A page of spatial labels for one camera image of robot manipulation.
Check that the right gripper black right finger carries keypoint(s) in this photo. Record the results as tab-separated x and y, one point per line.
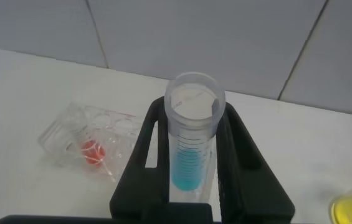
250	186

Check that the clear plastic test tube rack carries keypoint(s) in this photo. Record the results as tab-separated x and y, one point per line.
113	130

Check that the red pigment test tube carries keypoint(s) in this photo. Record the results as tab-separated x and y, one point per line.
93	152

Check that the blue pigment test tube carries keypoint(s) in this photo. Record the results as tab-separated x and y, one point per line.
191	149

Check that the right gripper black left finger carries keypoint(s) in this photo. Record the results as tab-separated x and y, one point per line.
141	189

